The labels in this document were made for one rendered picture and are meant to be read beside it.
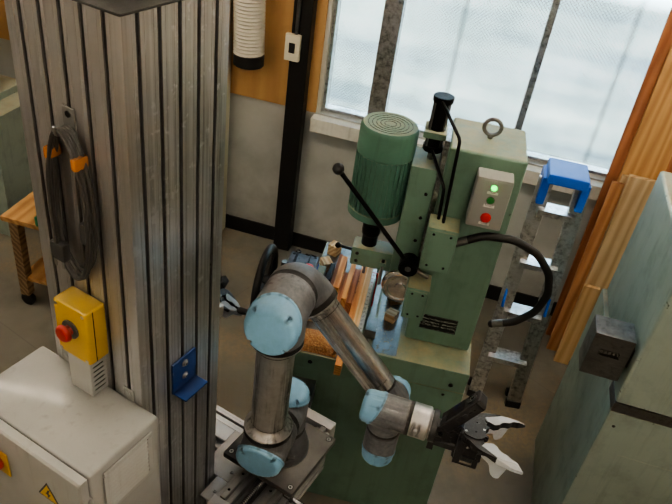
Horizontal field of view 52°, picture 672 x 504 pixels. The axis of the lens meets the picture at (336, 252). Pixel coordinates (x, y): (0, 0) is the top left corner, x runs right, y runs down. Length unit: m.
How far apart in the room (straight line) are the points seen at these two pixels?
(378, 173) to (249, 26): 1.56
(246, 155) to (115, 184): 2.73
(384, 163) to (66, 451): 1.15
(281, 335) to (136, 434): 0.34
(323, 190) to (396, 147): 1.86
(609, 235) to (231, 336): 1.85
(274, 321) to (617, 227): 2.27
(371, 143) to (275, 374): 0.81
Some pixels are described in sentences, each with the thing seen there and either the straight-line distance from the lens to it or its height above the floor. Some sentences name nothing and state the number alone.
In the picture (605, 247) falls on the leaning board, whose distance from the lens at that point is 3.43.
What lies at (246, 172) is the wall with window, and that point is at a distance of 3.96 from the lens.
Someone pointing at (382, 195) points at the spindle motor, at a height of 1.31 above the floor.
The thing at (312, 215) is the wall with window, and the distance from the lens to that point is 3.94.
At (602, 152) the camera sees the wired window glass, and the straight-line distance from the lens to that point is 3.63.
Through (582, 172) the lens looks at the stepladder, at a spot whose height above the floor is 1.16.
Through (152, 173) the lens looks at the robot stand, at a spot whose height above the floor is 1.75.
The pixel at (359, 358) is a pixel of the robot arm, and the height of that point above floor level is 1.25.
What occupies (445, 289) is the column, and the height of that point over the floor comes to 1.03.
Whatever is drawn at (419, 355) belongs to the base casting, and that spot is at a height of 0.80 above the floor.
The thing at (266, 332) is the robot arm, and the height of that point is 1.40.
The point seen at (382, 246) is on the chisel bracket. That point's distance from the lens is 2.28.
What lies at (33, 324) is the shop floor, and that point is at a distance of 3.60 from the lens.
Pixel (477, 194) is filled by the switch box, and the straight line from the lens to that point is 1.96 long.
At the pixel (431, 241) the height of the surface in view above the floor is 1.25.
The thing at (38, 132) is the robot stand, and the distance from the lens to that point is 1.29.
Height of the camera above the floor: 2.35
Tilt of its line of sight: 35 degrees down
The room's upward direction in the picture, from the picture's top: 9 degrees clockwise
